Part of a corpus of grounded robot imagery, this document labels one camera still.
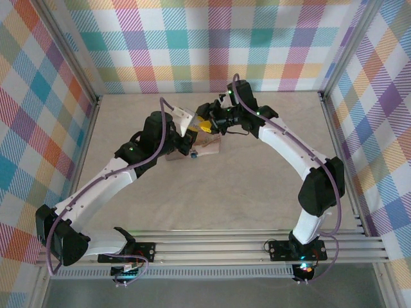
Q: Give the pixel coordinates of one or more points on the aluminium side rail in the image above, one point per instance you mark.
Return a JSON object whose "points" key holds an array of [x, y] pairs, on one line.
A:
{"points": [[334, 128], [85, 144]]}

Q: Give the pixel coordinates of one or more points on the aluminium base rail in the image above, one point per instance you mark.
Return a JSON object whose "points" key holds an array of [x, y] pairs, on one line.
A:
{"points": [[208, 247]]}

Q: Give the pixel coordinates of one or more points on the small blue padlock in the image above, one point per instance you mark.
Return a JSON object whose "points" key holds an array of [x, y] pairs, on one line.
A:
{"points": [[193, 155]]}

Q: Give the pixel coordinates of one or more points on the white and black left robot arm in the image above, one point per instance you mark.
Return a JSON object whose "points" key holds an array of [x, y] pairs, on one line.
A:
{"points": [[96, 192]]}

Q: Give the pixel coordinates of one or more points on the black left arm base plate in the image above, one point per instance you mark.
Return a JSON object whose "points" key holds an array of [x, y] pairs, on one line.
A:
{"points": [[144, 251]]}

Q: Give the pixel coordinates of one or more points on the pink storybook diary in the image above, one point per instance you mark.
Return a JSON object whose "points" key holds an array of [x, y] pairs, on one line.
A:
{"points": [[208, 146]]}

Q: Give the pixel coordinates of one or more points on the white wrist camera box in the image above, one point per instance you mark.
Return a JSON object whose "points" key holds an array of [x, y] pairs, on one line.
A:
{"points": [[184, 120], [221, 99]]}

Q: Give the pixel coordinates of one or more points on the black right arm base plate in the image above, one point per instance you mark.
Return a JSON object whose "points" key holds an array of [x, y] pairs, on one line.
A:
{"points": [[279, 250]]}

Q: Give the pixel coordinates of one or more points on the aluminium frame post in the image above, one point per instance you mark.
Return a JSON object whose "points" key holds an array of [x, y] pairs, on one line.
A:
{"points": [[69, 48], [350, 48]]}

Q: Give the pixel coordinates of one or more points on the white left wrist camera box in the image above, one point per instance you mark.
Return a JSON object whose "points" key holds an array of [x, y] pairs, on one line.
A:
{"points": [[184, 120]]}

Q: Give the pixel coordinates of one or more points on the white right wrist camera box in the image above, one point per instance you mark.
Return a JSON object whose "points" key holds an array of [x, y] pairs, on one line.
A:
{"points": [[221, 99]]}

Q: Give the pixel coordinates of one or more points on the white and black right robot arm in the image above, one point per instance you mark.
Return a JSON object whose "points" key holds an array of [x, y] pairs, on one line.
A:
{"points": [[289, 147]]}

